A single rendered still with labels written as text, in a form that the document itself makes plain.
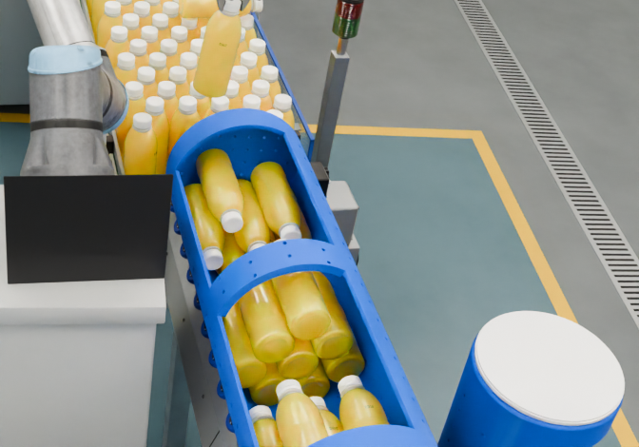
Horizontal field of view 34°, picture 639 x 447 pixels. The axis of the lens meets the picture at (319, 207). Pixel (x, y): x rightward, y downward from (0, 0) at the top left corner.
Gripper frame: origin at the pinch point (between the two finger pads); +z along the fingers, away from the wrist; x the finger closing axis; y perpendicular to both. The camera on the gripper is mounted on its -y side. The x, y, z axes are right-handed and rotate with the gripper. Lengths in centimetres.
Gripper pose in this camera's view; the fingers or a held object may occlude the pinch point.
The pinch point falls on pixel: (230, 2)
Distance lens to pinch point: 205.5
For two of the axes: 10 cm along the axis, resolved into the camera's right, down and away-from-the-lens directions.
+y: 5.4, 5.6, -6.3
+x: 8.0, -1.2, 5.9
